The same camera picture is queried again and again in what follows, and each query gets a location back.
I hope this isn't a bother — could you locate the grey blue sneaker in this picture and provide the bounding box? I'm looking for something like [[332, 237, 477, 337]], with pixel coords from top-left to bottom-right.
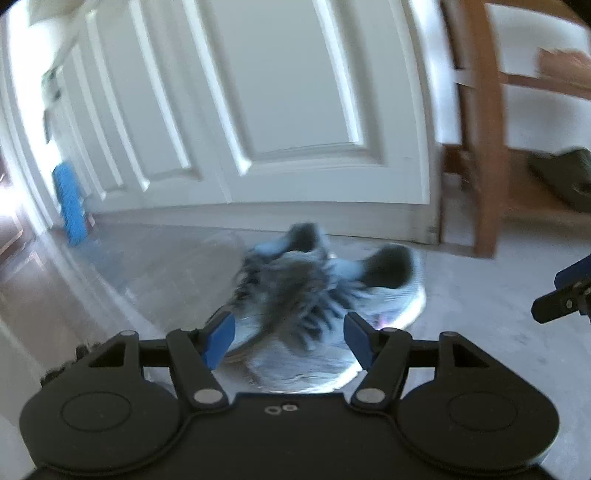
[[221, 222, 332, 363], [245, 244, 426, 393]]

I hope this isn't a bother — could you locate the dark grey textured slipper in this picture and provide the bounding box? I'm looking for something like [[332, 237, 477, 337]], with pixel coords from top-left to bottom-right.
[[527, 148, 590, 213]]

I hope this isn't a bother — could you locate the black silver sneaker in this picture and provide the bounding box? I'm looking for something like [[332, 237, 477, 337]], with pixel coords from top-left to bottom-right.
[[40, 342, 102, 387]]

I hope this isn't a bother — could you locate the brown wooden shoe rack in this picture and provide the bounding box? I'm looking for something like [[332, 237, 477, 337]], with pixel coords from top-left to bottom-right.
[[438, 0, 591, 259]]

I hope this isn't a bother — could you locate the blue object by door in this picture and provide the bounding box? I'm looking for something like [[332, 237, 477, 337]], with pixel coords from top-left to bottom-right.
[[52, 162, 88, 246]]

